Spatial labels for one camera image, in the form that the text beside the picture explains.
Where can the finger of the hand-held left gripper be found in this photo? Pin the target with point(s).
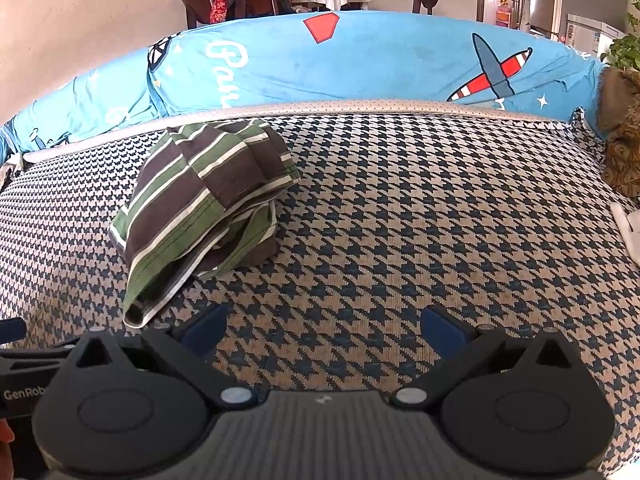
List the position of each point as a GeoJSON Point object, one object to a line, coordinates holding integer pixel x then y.
{"type": "Point", "coordinates": [12, 331]}

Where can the white object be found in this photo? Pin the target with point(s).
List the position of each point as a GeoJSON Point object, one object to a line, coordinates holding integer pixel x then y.
{"type": "Point", "coordinates": [627, 230]}

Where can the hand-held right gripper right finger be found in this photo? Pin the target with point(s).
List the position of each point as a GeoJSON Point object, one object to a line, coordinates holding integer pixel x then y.
{"type": "Point", "coordinates": [445, 330]}

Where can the houndstooth sofa seat mat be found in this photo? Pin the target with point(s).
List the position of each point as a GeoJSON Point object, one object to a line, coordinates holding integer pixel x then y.
{"type": "Point", "coordinates": [400, 240]}

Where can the blue printed sofa cover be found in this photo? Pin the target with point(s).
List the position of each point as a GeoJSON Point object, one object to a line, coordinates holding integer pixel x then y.
{"type": "Point", "coordinates": [375, 60]}

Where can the green brown striped shirt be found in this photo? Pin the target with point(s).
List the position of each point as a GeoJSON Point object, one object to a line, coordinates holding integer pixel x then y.
{"type": "Point", "coordinates": [200, 195]}

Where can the white appliance box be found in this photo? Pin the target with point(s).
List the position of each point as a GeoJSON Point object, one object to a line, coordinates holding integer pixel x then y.
{"type": "Point", "coordinates": [590, 35]}

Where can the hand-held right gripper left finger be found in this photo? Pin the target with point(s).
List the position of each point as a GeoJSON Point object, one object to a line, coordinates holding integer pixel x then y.
{"type": "Point", "coordinates": [202, 330]}

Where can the person's left hand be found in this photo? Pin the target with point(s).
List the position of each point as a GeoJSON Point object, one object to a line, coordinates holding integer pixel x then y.
{"type": "Point", "coordinates": [4, 435]}

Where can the green potted plant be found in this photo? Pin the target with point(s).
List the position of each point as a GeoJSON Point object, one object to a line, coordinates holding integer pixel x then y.
{"type": "Point", "coordinates": [625, 45]}

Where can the brown patterned cushion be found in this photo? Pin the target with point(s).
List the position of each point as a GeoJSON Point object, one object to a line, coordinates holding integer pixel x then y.
{"type": "Point", "coordinates": [622, 130]}

